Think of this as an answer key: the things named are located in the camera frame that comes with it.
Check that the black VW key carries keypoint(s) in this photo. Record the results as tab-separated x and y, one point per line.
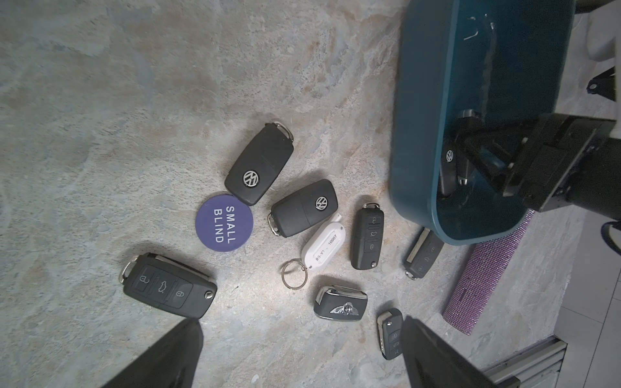
260	163
303	209

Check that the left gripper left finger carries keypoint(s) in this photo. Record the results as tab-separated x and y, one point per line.
170	362

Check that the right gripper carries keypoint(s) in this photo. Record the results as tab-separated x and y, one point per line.
546	162

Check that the purple small blind chip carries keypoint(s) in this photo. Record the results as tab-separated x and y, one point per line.
224	223

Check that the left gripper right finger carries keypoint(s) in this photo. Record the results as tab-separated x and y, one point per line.
431	362

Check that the black key bottom front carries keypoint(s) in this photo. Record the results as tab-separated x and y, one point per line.
390	324

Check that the black flip key far left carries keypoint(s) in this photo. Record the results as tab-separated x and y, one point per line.
168	285

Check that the white key tag with ring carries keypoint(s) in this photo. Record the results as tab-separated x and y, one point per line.
319	250

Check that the aluminium rail frame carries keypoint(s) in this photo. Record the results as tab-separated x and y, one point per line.
536	366

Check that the teal plastic storage box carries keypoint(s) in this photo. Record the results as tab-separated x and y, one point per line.
423	90

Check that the black Bentley key fob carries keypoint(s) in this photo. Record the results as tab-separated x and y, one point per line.
339	303

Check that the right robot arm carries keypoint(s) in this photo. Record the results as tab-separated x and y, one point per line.
508	63

